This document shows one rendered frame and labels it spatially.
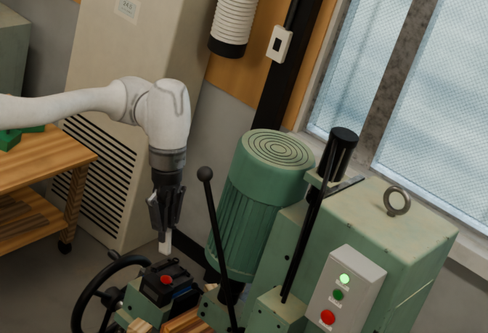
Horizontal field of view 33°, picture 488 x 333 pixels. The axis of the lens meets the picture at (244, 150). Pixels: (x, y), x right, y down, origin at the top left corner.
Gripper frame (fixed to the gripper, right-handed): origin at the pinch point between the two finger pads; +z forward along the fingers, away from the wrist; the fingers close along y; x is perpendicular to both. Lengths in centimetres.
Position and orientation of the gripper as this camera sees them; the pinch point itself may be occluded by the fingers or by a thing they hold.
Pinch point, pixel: (165, 240)
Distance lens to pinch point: 207.1
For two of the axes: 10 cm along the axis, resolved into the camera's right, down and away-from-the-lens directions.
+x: -8.0, -2.6, 5.4
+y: 6.0, -2.6, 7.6
